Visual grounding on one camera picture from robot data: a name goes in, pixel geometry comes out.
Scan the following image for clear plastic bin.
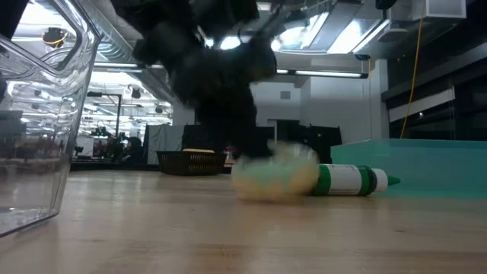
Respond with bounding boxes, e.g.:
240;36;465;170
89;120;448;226
0;0;103;237

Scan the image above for black partition panels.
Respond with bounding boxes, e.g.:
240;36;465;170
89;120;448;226
181;119;343;165

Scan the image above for green frosted toy donut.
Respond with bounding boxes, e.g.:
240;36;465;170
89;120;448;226
231;141;321;202

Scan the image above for person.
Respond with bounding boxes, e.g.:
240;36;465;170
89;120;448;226
122;135;145;164

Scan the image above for long ceiling light strip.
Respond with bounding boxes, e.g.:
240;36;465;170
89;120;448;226
93;62;369;80

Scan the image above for yellow hanging cable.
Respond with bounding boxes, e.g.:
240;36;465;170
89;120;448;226
399;0;425;140

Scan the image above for black plastic mesh basket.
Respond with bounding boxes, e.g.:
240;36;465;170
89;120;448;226
155;149;228;177

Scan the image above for white ceiling unit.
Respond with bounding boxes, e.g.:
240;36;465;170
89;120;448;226
390;0;467;22

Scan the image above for black aluminium table frame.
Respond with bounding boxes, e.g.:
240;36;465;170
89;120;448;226
70;161;159;172

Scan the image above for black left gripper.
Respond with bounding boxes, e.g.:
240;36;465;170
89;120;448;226
167;33;279;160

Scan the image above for teal plastic tray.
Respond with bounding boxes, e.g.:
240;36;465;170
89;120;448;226
329;138;487;199

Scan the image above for grey hanging cloth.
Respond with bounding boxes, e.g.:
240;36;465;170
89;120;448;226
143;124;186;165

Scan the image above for ceiling cord reel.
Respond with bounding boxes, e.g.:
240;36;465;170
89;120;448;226
41;26;70;49

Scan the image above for green food colouring bottle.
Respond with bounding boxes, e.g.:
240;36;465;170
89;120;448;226
311;163;402;197

